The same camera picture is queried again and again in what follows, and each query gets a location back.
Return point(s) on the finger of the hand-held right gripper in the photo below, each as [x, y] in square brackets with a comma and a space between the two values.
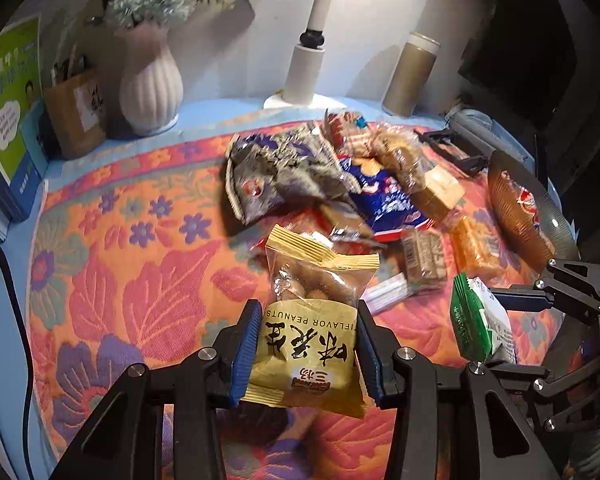
[520, 371]
[525, 297]

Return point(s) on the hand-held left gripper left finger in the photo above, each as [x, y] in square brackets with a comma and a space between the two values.
[247, 355]

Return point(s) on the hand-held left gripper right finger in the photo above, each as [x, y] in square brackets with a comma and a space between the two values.
[369, 360]

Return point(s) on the green snack packet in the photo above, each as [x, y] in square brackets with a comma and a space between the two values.
[480, 320]

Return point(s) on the yellow peanut packet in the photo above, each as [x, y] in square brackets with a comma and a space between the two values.
[305, 350]

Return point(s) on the brown glass bowl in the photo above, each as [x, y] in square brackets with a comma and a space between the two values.
[510, 200]

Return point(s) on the white striped snack packet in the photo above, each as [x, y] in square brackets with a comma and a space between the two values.
[387, 292]

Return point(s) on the orange snack packet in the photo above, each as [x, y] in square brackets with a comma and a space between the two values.
[472, 250]

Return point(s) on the red snack packet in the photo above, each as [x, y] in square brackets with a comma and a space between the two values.
[528, 202]

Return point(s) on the brown wafer packet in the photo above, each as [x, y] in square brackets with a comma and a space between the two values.
[422, 260]

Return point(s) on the tan cake packet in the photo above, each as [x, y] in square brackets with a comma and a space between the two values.
[442, 190]

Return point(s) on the black upright bar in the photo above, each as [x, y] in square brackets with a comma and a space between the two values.
[541, 160]

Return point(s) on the brown foil snack packet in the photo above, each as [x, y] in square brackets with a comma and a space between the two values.
[342, 220]

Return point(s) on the floral blanket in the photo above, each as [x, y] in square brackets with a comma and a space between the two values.
[130, 260]

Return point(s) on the blue snack bag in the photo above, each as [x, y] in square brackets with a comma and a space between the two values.
[390, 200]

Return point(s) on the grey pouch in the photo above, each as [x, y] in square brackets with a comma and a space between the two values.
[472, 121]

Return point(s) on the grey purple snack bag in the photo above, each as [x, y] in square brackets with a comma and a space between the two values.
[280, 170]

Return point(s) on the clear bread packet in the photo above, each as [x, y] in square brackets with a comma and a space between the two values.
[397, 155]

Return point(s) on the red cracker packet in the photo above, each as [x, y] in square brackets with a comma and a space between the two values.
[347, 132]

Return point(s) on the gold thermos bottle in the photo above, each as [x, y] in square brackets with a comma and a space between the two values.
[410, 75]

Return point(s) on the black monitor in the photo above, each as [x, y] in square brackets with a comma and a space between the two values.
[520, 35]

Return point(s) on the white ribbed vase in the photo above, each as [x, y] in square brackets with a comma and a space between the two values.
[150, 90]

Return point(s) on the white desk lamp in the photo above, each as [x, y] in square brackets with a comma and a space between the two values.
[305, 70]

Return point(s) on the brown paper pen holder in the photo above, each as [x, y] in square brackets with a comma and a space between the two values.
[75, 110]

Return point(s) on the green book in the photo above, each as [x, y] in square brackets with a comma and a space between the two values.
[7, 110]

